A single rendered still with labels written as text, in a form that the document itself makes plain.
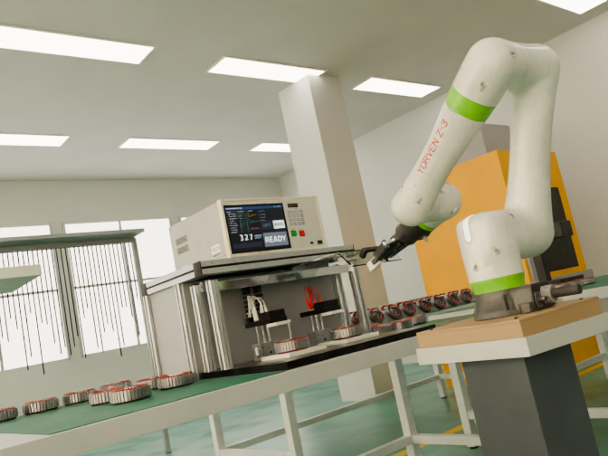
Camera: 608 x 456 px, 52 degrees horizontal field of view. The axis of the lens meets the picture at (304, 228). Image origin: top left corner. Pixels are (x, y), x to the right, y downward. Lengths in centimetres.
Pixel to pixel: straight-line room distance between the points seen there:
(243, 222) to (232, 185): 787
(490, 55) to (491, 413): 81
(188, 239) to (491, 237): 119
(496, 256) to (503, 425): 38
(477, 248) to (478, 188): 416
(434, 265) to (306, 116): 199
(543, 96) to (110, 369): 752
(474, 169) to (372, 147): 352
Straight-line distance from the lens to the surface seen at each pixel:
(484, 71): 149
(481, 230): 150
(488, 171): 560
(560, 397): 153
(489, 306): 150
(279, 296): 231
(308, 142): 641
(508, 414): 151
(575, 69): 737
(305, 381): 169
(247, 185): 1018
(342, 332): 210
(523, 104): 163
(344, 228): 612
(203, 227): 221
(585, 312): 154
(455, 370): 364
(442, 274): 594
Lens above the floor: 87
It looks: 8 degrees up
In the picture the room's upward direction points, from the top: 12 degrees counter-clockwise
